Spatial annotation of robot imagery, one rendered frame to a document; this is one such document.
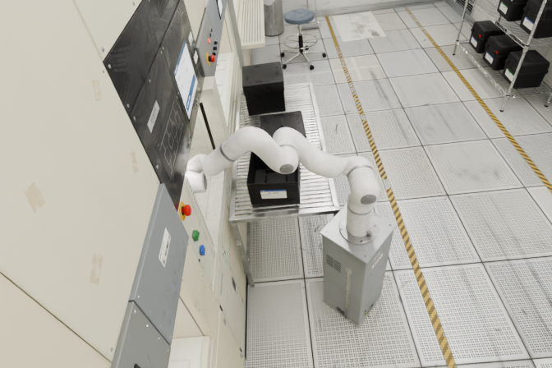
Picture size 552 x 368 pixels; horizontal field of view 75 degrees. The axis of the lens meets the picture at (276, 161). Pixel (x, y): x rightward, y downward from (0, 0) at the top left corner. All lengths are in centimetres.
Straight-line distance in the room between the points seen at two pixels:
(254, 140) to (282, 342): 145
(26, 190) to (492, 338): 245
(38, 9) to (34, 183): 29
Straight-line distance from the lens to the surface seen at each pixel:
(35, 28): 74
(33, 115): 68
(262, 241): 280
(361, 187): 153
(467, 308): 268
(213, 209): 193
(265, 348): 246
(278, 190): 192
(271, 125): 237
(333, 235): 188
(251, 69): 270
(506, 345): 266
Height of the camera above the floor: 230
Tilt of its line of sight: 43 degrees down
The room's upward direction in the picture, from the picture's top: 8 degrees counter-clockwise
